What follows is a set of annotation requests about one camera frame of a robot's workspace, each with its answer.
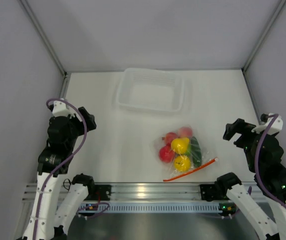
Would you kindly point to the clear zip top bag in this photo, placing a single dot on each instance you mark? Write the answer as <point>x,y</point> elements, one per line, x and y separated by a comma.
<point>169,172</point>

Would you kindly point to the red fake apple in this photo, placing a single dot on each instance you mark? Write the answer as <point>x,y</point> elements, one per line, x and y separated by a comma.
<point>166,154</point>

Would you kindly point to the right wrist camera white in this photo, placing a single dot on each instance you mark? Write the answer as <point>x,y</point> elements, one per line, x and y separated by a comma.
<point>271,122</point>

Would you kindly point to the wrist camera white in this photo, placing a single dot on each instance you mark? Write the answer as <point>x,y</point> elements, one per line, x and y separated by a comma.
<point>271,122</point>
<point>61,109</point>

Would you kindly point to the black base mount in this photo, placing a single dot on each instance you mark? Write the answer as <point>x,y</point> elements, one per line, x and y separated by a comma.
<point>209,192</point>
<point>100,193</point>

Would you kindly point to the yellow fake lemon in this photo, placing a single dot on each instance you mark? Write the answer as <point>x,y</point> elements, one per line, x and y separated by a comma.
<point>180,145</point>

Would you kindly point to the pink fake peach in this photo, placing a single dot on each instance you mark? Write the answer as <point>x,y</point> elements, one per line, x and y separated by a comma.
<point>185,132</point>

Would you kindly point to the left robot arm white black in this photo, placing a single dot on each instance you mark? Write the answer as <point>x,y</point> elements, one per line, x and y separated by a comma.
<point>49,219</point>

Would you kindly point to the green fake cucumber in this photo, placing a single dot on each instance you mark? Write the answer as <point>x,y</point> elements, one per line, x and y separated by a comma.
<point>195,152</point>

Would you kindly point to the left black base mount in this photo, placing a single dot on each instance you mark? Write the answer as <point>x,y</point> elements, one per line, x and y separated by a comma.
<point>100,193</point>

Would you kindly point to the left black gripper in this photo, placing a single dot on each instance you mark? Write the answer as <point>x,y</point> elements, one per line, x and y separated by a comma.
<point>90,118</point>

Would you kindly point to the red fake tomato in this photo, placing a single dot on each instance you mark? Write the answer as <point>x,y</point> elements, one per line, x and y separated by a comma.
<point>169,137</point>

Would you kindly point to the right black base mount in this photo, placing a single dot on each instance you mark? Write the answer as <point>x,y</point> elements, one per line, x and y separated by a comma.
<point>209,192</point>

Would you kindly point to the white slotted cable duct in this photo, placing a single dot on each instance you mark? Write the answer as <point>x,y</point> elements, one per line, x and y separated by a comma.
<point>151,207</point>

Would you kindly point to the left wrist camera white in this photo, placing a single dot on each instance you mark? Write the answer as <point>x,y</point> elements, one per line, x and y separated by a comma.
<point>61,109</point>

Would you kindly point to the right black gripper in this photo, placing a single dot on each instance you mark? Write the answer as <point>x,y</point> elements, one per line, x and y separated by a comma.
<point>240,126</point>

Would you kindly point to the yellow fake apple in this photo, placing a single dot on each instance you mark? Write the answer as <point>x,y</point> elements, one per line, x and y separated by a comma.
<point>182,163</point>

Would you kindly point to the light green fake vegetable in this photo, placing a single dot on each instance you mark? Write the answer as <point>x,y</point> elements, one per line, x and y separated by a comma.
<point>188,151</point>

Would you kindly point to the aluminium rail frame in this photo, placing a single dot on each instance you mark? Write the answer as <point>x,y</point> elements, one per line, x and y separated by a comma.
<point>152,192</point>

